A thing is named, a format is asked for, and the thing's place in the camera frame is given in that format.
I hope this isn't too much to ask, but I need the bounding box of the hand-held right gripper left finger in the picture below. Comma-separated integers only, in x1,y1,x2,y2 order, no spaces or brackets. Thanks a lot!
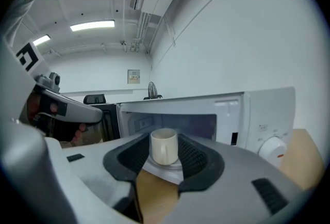
61,132,151,210

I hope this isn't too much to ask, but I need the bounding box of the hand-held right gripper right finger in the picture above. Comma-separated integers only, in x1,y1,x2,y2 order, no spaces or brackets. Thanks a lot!
164,133,311,224

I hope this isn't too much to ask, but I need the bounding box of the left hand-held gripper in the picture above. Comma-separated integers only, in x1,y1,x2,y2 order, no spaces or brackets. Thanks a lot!
0,36,104,142

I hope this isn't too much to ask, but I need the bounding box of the white microwave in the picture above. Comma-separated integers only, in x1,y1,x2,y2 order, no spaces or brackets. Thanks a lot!
87,86,296,185

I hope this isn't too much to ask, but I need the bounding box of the cream cup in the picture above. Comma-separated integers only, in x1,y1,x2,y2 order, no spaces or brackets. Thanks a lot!
150,128,179,166

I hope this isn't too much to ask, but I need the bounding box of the person's left forearm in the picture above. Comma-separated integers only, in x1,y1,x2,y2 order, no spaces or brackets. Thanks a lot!
2,0,61,47

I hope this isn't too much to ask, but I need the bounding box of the person's left hand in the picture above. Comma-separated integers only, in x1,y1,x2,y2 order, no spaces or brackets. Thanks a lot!
72,123,87,143

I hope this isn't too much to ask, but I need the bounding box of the black office chair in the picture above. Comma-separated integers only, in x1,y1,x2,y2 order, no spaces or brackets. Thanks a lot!
82,93,107,105

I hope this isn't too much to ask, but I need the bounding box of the black standing fan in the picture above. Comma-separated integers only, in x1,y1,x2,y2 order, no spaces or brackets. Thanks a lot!
143,81,163,101

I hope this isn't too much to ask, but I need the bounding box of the long ceiling light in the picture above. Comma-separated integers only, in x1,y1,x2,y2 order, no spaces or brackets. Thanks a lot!
70,20,116,33
32,34,51,46

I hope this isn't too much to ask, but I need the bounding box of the beige wall panel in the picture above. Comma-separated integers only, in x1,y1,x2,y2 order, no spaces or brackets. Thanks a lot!
127,69,141,85

